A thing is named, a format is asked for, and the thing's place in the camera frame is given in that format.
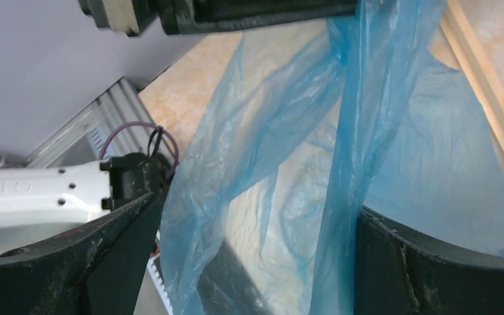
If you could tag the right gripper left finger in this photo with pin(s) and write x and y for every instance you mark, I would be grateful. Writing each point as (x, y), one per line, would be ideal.
(96, 268)

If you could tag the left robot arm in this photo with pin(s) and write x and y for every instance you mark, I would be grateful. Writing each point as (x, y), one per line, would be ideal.
(82, 193)

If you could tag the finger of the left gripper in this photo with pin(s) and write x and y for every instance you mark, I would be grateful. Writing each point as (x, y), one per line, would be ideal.
(199, 17)

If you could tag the blue plastic trash bag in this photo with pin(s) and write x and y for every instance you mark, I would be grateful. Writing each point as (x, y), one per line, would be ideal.
(309, 122)

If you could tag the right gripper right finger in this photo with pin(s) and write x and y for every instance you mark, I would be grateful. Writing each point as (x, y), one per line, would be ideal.
(399, 270)

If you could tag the wooden clothes rack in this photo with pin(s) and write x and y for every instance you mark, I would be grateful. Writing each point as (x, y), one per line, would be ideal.
(476, 65)

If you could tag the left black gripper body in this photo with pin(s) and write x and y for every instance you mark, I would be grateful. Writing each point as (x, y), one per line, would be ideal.
(130, 17)

